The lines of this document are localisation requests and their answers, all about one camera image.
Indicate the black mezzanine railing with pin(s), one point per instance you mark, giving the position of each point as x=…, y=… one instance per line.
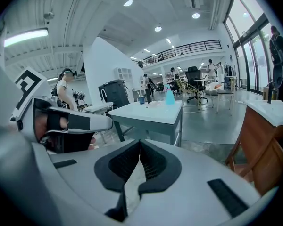
x=195, y=48

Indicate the blue cup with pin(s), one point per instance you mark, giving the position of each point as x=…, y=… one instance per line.
x=141, y=100

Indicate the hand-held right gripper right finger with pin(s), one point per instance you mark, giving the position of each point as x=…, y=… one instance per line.
x=193, y=196

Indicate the black office chair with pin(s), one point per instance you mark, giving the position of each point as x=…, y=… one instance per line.
x=194, y=73

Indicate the teal spray bottle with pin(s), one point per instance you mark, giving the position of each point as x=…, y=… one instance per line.
x=170, y=99

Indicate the white round table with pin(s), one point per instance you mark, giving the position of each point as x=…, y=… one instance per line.
x=202, y=80

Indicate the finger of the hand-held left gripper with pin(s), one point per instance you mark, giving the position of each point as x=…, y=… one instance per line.
x=99, y=123

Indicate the large black machine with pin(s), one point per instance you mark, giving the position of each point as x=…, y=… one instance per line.
x=115, y=93

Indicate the round ceiling light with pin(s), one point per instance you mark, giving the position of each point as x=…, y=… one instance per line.
x=158, y=28
x=195, y=15
x=128, y=2

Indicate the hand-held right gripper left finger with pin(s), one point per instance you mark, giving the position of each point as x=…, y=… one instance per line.
x=80, y=185

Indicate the chrome curved faucet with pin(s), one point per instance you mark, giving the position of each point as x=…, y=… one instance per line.
x=102, y=98

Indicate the white floor cushion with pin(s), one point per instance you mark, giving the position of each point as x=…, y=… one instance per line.
x=212, y=88

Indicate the person's left hand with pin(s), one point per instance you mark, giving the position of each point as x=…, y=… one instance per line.
x=40, y=123

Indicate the long ceiling tube light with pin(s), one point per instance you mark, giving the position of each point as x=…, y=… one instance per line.
x=26, y=37

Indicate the white wall shelf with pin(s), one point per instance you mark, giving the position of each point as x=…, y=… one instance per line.
x=122, y=74

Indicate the glass window wall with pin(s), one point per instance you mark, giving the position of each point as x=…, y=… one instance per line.
x=247, y=62

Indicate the white sink on wooden vanity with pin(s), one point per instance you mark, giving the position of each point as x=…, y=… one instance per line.
x=273, y=112

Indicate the brown wooden vanity cabinet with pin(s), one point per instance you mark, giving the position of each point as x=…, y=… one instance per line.
x=261, y=149

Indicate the short black faucet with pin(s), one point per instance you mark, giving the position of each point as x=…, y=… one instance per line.
x=269, y=93

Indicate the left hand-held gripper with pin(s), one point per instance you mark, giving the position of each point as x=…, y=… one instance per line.
x=26, y=88

